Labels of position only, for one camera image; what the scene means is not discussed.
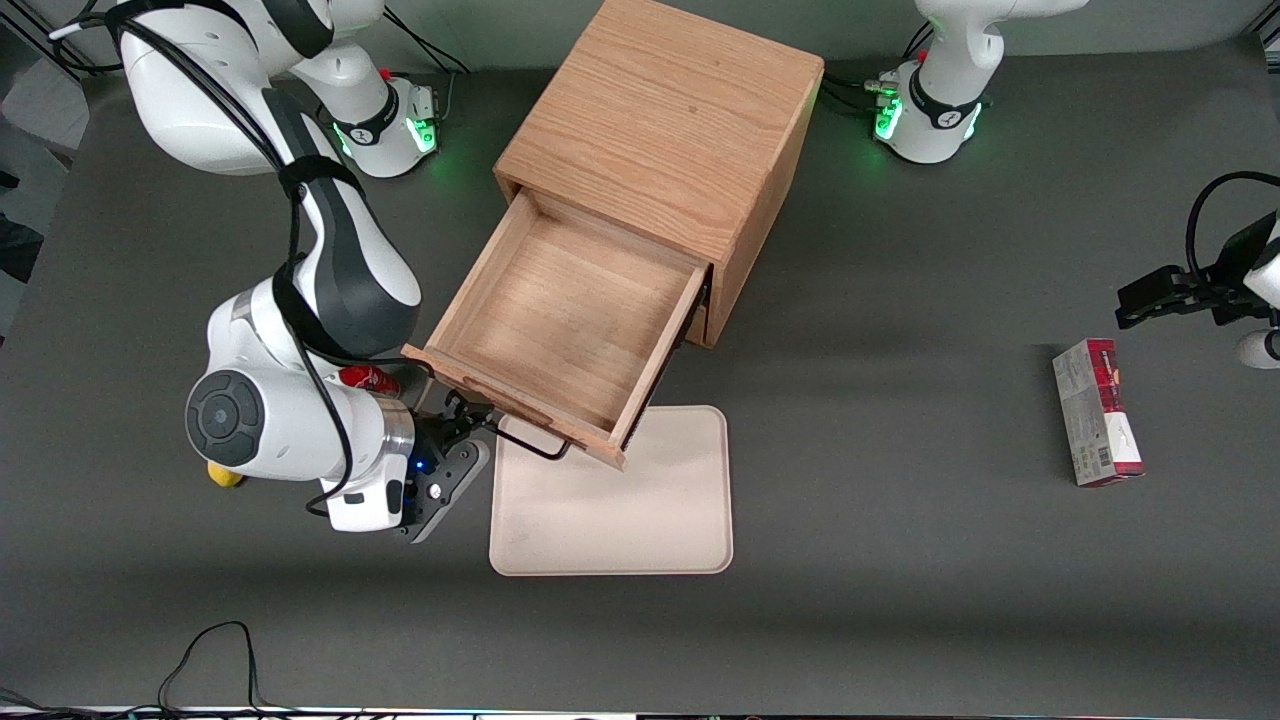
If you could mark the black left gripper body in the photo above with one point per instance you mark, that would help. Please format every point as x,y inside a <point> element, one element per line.
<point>1226,272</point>

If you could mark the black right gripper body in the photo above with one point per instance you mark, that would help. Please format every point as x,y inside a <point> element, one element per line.
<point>432,428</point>

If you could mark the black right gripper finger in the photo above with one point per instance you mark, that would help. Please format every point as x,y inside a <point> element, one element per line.
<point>462,407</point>
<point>474,423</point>

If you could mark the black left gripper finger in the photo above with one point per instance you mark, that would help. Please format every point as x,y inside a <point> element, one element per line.
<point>1150,313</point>
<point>1155,288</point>

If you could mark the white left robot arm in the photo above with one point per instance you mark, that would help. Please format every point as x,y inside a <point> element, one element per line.
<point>945,90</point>

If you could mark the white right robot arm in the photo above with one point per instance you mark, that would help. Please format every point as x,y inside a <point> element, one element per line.
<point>260,420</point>

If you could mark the wooden drawer staying shut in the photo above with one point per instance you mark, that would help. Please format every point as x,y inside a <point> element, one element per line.
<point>699,330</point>

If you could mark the wooden drawer cabinet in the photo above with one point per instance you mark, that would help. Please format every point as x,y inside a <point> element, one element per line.
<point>670,110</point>

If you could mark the red soda bottle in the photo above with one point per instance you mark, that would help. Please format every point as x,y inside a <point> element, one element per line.
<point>372,379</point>

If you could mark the grey and red carton box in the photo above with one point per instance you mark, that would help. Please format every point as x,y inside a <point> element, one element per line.
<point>1095,410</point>

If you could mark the beige plastic tray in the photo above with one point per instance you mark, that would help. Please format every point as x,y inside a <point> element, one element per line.
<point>640,510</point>

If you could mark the yellow lemon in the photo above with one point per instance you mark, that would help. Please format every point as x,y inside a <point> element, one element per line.
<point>224,476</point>

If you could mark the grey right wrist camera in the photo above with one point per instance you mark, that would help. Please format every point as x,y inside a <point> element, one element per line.
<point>455,490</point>

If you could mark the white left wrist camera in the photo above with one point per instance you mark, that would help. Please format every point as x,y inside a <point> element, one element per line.
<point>1258,350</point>

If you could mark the aluminium frame rail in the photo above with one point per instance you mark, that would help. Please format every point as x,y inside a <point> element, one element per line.
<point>40,35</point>

